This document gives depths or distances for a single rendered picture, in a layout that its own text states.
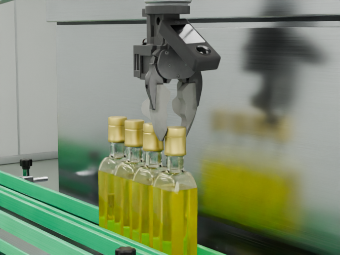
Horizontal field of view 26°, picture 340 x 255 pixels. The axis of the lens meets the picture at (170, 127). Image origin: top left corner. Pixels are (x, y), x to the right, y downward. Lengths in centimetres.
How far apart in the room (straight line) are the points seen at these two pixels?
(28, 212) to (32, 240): 19
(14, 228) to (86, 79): 45
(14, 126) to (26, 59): 68
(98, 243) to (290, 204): 35
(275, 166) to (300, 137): 7
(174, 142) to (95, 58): 55
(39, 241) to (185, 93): 38
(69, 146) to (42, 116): 585
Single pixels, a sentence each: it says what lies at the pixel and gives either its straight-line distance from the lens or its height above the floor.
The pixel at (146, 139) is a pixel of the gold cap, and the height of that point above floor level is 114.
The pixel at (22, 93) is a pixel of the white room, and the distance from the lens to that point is 753.
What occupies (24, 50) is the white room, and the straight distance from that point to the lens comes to 752.
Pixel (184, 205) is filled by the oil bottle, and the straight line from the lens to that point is 117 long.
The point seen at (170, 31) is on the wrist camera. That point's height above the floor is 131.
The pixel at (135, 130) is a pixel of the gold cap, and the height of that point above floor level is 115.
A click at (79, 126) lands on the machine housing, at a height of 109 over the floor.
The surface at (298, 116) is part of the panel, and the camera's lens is 114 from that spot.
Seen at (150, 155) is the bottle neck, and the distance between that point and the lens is 121.
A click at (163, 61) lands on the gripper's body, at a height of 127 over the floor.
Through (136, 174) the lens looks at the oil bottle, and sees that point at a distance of 123.
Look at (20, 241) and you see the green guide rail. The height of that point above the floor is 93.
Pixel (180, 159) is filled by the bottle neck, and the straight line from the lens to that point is 117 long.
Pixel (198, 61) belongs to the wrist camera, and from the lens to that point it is 108.
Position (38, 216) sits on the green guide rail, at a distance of 149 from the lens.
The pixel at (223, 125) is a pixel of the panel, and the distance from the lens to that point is 127.
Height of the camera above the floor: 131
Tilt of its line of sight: 7 degrees down
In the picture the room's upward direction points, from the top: straight up
